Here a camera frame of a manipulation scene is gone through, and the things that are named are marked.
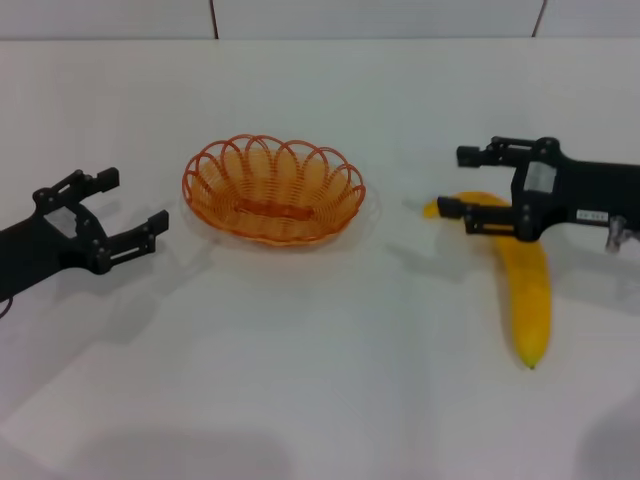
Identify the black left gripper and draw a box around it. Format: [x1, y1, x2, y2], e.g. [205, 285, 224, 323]
[0, 167, 170, 301]

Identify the yellow banana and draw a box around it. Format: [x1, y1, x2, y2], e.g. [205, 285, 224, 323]
[422, 191, 553, 371]

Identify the orange wire basket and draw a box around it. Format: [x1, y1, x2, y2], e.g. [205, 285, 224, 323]
[179, 133, 368, 249]

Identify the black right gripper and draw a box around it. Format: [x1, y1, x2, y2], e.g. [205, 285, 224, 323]
[437, 135, 640, 244]

